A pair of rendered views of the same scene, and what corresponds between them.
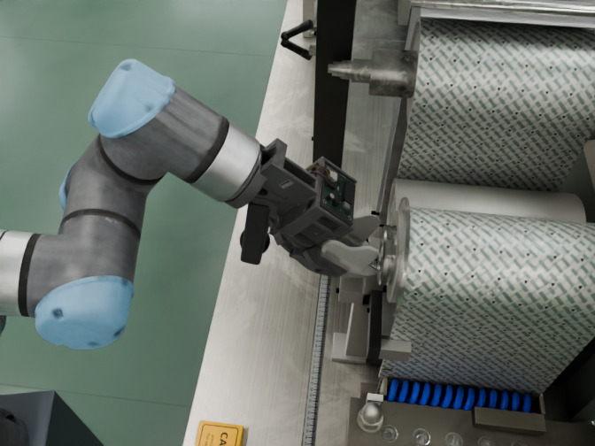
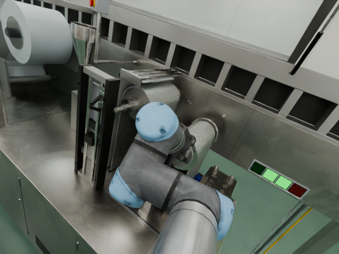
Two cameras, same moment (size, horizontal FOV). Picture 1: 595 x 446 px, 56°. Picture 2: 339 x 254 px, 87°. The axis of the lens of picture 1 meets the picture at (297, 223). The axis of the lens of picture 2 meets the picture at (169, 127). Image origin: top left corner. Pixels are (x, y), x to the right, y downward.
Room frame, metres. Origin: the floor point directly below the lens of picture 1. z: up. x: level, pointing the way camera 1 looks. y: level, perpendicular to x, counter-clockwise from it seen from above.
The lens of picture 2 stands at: (0.30, 0.44, 1.64)
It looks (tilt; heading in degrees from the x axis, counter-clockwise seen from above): 28 degrees down; 287
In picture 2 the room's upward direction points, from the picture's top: 18 degrees clockwise
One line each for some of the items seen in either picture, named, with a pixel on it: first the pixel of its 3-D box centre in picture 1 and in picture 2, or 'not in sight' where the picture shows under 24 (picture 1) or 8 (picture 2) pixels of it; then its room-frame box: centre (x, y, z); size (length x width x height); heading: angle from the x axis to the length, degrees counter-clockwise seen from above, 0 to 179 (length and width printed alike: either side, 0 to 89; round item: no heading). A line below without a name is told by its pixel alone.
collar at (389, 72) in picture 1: (392, 73); (131, 106); (0.65, -0.13, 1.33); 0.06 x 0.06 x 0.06; 83
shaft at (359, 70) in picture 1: (349, 70); (120, 109); (0.65, -0.07, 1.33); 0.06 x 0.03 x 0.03; 83
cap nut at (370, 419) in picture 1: (371, 414); not in sight; (0.27, -0.10, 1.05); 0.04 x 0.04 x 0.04
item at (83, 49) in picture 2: not in sight; (83, 90); (1.10, -0.32, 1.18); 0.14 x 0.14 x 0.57
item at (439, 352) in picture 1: (473, 359); (193, 171); (0.32, -0.24, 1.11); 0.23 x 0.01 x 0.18; 83
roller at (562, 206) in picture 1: (478, 226); not in sight; (0.50, -0.26, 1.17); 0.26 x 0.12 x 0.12; 83
